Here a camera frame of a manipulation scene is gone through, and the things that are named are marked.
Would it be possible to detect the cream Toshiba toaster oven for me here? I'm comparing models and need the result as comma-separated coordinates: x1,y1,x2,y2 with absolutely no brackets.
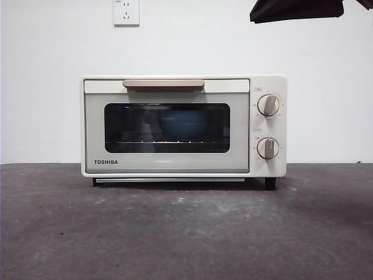
79,75,288,191

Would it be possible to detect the cream oven knob tan grip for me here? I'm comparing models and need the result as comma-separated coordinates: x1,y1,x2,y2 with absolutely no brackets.
258,93,281,118
257,137,280,161

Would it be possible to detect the white wall socket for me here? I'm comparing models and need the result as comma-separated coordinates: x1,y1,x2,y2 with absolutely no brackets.
113,0,140,28

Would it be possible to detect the blue ribbed bowl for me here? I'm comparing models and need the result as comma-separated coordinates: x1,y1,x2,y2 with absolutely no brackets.
158,112,211,141

